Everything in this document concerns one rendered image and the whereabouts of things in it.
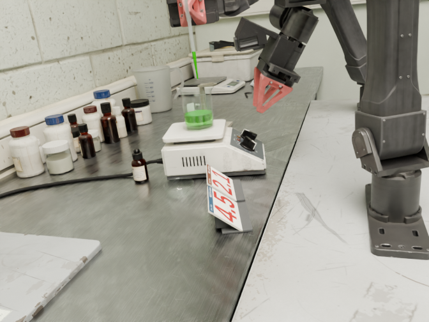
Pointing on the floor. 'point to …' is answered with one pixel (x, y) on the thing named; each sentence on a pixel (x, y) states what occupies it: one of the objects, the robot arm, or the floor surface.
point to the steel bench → (158, 219)
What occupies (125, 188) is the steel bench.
